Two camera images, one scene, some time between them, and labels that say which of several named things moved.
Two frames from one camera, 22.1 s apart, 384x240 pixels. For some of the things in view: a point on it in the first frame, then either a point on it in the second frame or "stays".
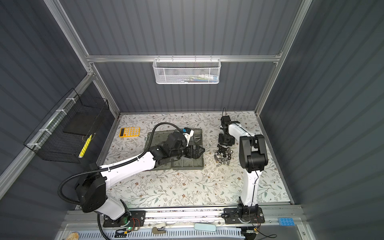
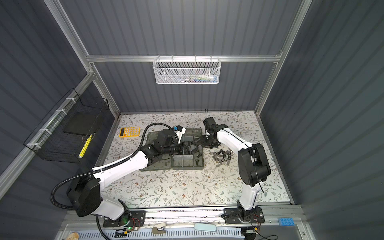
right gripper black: (221, 142) -> (204, 144)
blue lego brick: (286, 222) stays
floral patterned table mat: (213, 185) stays
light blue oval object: (205, 227) stays
